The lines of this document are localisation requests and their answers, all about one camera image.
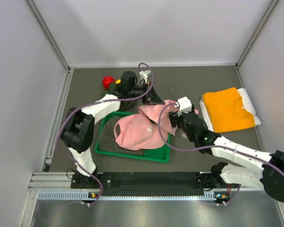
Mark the pink plastic bag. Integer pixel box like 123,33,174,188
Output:
138,99,199,137

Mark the dark olive folded cloth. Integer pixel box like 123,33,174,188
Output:
98,116,144,157

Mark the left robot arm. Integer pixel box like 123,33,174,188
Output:
59,69,164,188

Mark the purple cable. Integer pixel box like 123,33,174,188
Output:
157,103,284,206
56,62,155,206

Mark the green plastic tray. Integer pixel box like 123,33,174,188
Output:
94,111,170,163

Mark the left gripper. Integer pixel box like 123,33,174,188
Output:
128,81,164,105

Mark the white folded cloth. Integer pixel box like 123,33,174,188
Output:
199,87,262,126

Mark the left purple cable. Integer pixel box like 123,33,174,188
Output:
56,62,155,206

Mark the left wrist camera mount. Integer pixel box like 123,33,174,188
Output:
139,70,151,83

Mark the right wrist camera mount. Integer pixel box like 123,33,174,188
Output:
175,96,193,116

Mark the green avocado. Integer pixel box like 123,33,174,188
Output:
108,82,117,92

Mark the aluminium frame rail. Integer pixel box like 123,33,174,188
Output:
28,172,284,190

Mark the orange folded t-shirt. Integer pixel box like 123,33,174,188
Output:
202,87,256,133

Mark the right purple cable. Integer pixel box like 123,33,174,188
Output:
157,103,284,206

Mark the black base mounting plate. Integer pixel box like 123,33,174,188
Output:
71,172,218,190

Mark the grey slotted cable duct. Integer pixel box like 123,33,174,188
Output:
38,191,230,202

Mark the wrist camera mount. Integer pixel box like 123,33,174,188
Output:
139,70,151,83
175,96,193,116

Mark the red tomato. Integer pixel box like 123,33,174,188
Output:
102,76,115,89

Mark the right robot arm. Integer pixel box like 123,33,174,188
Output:
168,112,284,202

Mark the pink baseball cap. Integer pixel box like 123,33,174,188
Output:
114,114,169,150

